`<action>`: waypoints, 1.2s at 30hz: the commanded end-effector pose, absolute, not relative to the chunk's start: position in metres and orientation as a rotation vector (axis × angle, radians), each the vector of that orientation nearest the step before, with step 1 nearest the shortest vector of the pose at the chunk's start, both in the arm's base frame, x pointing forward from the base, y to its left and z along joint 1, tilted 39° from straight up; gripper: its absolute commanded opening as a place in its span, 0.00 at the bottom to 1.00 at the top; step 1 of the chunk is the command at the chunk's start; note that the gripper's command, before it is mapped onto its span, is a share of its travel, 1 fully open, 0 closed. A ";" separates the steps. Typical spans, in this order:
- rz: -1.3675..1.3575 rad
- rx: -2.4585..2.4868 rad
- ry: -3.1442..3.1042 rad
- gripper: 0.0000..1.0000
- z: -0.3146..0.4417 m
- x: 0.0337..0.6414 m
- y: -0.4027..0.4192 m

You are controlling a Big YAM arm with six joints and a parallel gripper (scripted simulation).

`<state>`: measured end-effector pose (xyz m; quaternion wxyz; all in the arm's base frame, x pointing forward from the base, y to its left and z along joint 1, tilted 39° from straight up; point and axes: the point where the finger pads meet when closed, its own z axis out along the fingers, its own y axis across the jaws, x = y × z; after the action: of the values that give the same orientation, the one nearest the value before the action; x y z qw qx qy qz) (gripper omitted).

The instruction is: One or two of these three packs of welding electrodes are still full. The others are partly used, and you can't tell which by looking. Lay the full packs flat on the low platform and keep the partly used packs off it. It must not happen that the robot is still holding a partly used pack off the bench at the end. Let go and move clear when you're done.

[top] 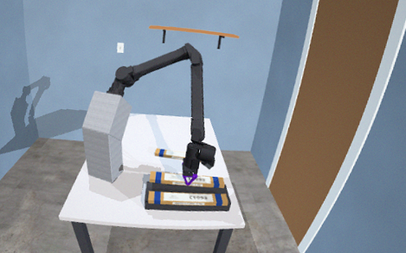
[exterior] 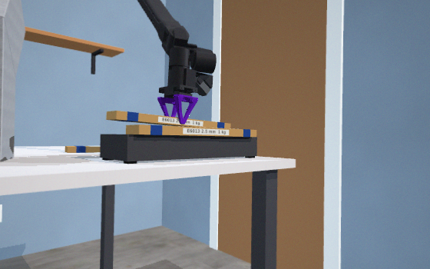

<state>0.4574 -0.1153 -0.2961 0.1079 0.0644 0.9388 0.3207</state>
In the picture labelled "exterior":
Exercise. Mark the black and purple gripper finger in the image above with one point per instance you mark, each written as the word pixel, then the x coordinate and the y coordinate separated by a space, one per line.
pixel 162 102
pixel 178 99

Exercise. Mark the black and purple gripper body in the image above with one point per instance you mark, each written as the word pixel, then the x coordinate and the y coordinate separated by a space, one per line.
pixel 175 85

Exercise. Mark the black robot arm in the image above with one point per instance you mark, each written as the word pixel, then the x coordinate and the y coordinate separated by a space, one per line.
pixel 174 38

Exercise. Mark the white welding electrode pack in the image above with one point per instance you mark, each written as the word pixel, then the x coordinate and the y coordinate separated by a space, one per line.
pixel 161 120
pixel 82 149
pixel 193 131

